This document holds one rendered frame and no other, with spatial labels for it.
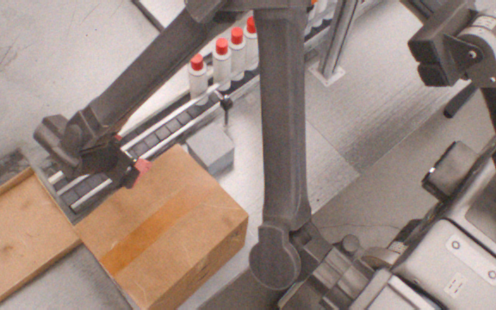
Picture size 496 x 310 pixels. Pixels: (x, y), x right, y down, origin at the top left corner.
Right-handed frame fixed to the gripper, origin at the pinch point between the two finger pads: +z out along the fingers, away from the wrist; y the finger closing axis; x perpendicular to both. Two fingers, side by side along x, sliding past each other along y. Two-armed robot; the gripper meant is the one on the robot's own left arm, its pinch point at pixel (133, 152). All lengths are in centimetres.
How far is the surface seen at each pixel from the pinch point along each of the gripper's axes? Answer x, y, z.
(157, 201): 6.1, -9.7, 2.2
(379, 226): 18, -52, 138
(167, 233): 9.1, -16.6, -0.1
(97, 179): 23.0, 15.1, 18.9
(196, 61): -18.2, 11.0, 26.1
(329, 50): -37, -7, 60
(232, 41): -26.2, 9.8, 36.2
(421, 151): -17, -45, 166
